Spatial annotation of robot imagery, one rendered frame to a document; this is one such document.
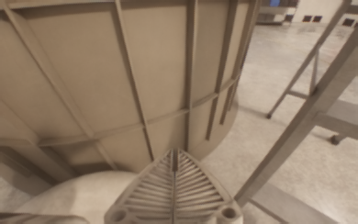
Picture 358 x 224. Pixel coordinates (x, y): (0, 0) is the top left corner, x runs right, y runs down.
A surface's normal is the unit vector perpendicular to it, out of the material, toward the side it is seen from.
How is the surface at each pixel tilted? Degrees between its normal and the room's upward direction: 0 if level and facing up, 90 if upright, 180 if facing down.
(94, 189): 1
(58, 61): 90
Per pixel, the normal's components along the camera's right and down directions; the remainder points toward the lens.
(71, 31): 0.29, 0.62
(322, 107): -0.59, 0.32
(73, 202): 0.02, 0.35
